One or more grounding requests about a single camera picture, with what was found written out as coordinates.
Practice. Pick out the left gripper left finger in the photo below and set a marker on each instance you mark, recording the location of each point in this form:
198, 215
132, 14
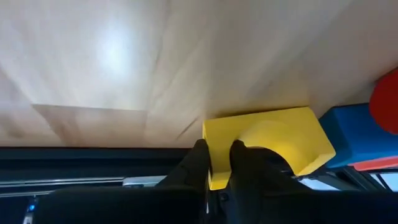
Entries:
194, 165

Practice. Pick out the red cylinder block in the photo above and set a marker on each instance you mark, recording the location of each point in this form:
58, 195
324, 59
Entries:
387, 102

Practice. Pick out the blue short block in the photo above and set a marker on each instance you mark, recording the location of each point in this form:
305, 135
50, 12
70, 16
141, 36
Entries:
354, 137

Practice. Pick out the yellow arch block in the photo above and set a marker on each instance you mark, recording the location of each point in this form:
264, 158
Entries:
280, 130

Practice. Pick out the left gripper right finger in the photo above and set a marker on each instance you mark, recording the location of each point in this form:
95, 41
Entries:
255, 168

